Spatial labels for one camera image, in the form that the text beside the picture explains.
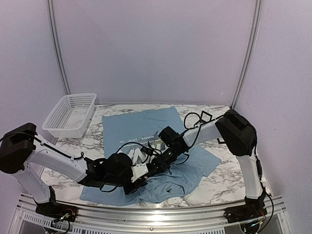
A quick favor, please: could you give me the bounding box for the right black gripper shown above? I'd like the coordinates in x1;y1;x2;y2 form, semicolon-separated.
150;146;184;175

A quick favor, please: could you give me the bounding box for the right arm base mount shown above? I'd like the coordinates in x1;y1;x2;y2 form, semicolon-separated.
224;197;267;223

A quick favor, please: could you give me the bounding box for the white perforated plastic basket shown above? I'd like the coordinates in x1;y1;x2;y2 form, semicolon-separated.
42;93;97;138

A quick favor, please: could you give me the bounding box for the black square box lid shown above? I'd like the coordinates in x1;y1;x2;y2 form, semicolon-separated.
217;138;226;144

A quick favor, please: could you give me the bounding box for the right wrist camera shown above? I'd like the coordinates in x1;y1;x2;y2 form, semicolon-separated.
142;147;156;156

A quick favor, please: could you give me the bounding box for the wall aluminium profile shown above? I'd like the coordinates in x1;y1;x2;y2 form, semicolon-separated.
46;0;71;95
230;0;263;109

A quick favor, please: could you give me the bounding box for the left wall aluminium profile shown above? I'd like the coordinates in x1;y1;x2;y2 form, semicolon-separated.
46;0;71;95

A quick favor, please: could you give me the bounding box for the aluminium front rail frame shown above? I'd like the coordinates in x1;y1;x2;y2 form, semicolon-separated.
8;194;294;234

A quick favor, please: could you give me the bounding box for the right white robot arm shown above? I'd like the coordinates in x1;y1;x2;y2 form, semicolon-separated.
151;109;266;218

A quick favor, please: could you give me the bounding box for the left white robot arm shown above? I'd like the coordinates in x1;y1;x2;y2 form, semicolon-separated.
0;123;148;217

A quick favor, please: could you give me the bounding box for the open black brooch box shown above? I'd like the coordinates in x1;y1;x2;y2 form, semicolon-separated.
199;111;213;123

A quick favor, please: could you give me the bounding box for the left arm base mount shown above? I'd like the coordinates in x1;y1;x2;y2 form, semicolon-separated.
35;186;78;222

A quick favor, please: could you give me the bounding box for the right wall aluminium profile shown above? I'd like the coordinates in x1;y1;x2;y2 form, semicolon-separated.
230;0;263;109

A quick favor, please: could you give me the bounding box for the light blue printed t-shirt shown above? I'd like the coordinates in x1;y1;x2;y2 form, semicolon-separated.
80;107;221;206

